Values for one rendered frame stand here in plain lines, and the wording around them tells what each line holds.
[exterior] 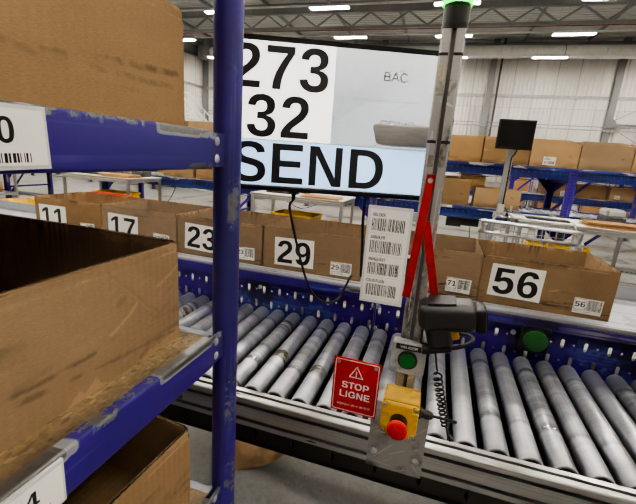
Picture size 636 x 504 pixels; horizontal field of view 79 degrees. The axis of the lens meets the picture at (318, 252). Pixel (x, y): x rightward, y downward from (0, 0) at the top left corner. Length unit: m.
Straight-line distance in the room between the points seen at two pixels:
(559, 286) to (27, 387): 1.36
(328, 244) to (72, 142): 1.23
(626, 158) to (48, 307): 6.19
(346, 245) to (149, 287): 1.09
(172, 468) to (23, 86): 0.36
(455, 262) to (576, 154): 4.80
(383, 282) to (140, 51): 0.59
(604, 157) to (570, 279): 4.80
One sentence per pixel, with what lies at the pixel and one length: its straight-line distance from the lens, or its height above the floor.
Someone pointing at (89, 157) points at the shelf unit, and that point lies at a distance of 0.27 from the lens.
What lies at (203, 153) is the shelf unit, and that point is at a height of 1.32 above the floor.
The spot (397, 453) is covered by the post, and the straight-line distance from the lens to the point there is 0.96.
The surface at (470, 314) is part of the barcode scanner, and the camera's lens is 0.73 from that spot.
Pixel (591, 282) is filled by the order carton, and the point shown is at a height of 1.01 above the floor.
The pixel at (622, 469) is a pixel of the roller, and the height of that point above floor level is 0.74.
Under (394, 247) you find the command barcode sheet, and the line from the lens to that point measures 0.76.
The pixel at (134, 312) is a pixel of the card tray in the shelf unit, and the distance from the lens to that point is 0.37.
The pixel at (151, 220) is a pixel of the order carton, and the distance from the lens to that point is 1.79.
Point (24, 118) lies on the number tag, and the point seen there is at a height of 1.34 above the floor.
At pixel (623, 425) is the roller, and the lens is 1.27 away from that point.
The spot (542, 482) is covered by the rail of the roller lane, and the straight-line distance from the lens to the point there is 0.99.
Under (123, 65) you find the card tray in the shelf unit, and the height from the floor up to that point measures 1.38.
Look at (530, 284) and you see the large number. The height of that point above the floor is 0.97.
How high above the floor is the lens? 1.33
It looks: 14 degrees down
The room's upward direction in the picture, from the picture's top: 4 degrees clockwise
